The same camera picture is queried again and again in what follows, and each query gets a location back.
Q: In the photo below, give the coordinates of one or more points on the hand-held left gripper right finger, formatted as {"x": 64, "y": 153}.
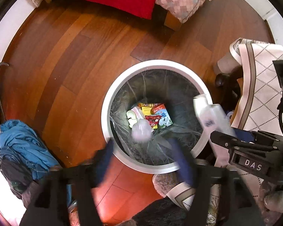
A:
{"x": 182, "y": 163}

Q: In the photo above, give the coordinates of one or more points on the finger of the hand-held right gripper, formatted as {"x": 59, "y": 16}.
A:
{"x": 226, "y": 142}
{"x": 244, "y": 134}

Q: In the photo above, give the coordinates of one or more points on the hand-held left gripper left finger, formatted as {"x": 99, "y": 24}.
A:
{"x": 103, "y": 162}

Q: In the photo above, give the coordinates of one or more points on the white blue-print box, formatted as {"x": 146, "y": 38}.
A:
{"x": 207, "y": 115}

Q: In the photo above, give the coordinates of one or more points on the blue red milk carton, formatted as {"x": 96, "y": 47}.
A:
{"x": 164, "y": 117}

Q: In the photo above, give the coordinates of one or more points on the red candy wrapper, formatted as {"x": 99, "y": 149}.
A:
{"x": 153, "y": 119}

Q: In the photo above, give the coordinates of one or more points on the pink and white box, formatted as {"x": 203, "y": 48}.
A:
{"x": 138, "y": 111}

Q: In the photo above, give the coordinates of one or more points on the yellow packet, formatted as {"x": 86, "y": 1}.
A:
{"x": 146, "y": 111}

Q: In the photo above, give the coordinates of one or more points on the orange snack packet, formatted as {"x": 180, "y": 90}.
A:
{"x": 145, "y": 104}

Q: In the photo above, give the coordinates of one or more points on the white round trash bin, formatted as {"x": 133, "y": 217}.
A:
{"x": 155, "y": 63}

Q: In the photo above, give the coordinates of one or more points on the fluffy slipper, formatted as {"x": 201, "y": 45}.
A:
{"x": 162, "y": 183}
{"x": 278, "y": 200}

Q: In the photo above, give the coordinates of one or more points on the patterned white tablecloth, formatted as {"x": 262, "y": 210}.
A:
{"x": 259, "y": 80}

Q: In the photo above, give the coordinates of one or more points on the blue cloth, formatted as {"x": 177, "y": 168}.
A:
{"x": 21, "y": 143}

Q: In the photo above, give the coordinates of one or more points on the dark clothes pile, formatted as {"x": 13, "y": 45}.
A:
{"x": 14, "y": 174}

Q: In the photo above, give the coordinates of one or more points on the wooden bed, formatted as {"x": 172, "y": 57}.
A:
{"x": 171, "y": 22}

